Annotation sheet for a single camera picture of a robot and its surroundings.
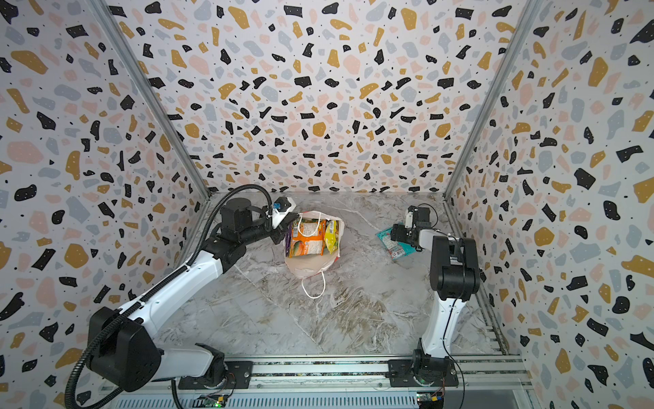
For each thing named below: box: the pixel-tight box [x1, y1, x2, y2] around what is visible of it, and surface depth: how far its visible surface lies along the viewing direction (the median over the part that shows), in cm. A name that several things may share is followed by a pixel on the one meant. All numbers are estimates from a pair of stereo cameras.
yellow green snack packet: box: [324, 219, 339, 255], surface depth 94 cm
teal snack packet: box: [376, 226, 417, 261], surface depth 102 cm
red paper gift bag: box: [284, 210, 345, 280], surface depth 86 cm
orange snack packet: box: [289, 218, 326, 258], surface depth 94 cm
